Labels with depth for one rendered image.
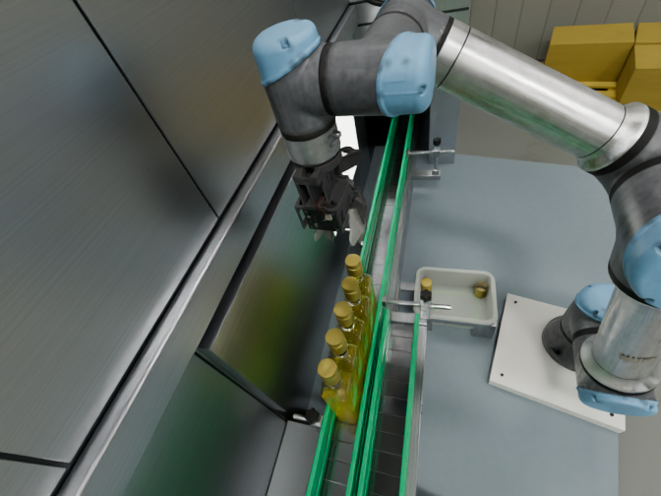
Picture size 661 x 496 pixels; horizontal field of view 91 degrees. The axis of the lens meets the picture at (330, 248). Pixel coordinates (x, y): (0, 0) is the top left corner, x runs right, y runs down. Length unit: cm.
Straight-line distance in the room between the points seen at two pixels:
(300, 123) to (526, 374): 84
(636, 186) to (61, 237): 62
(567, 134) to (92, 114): 54
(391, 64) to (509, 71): 18
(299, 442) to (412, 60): 78
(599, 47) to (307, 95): 328
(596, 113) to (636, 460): 157
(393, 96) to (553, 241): 104
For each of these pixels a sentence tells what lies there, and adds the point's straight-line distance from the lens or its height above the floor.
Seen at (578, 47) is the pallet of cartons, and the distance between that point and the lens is 355.
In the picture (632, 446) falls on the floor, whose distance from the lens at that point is 193.
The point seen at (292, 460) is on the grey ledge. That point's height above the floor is 88.
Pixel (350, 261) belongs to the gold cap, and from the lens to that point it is 69.
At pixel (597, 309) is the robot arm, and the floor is 101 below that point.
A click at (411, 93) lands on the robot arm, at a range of 36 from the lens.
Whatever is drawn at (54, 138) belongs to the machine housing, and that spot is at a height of 161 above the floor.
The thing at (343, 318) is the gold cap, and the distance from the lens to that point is 63.
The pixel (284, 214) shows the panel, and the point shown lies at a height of 129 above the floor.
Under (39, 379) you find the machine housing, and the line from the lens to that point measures 39.
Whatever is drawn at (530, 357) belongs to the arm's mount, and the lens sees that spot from 104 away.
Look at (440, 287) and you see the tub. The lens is 111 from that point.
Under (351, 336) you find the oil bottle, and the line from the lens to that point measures 69.
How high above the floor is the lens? 171
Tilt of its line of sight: 49 degrees down
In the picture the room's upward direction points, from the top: 18 degrees counter-clockwise
